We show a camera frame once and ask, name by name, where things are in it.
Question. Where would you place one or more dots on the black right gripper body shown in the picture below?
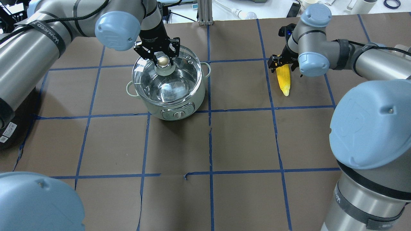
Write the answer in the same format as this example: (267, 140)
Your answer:
(286, 53)

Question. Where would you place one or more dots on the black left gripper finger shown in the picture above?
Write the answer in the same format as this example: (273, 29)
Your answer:
(143, 52)
(175, 43)

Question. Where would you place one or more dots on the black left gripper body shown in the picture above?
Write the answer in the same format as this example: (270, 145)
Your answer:
(153, 33)

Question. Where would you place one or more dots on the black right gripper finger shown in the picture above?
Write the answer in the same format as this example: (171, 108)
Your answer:
(274, 62)
(294, 66)

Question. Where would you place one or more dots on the yellow corn cob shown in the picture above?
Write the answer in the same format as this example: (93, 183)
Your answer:
(284, 79)

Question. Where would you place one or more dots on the clear glass pot lid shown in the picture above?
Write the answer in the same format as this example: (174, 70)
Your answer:
(169, 85)

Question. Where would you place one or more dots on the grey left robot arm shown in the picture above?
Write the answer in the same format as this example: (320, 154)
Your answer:
(32, 201)

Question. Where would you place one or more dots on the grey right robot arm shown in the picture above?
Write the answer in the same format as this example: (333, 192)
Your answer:
(370, 129)

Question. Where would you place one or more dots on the pale green electric pot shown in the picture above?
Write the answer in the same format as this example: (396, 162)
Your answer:
(176, 112)

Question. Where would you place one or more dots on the white light bulb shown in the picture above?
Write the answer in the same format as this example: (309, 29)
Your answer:
(243, 15)

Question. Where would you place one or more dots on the black rounded appliance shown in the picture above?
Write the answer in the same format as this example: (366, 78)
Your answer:
(14, 131)

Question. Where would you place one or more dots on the aluminium frame post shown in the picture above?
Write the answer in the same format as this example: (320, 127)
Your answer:
(204, 12)

